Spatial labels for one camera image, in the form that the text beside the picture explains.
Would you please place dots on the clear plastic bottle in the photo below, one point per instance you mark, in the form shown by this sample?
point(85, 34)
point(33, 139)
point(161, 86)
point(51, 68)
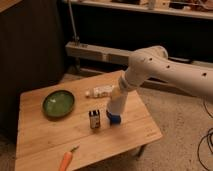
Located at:
point(99, 91)

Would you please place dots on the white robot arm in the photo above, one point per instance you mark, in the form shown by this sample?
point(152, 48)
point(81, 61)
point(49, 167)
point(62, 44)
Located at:
point(153, 62)

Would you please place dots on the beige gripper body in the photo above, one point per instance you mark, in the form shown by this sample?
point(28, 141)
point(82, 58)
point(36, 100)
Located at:
point(116, 92)

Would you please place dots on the small battery box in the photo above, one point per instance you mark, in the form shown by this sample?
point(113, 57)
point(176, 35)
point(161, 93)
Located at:
point(94, 117)

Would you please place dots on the orange carrot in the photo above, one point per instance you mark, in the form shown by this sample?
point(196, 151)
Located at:
point(67, 158)

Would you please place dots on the blue eraser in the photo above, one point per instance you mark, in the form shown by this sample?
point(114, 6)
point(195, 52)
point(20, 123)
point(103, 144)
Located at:
point(114, 119)

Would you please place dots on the white ceramic cup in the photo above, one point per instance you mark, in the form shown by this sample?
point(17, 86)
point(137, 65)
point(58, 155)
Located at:
point(116, 106)

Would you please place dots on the metal shelf rail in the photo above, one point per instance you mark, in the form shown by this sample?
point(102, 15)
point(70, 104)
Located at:
point(97, 53)

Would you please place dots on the wooden table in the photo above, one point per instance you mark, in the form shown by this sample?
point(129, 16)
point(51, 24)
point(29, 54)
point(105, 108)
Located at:
point(41, 143)

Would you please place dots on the green round plate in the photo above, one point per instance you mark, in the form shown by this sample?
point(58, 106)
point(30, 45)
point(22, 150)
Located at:
point(58, 104)

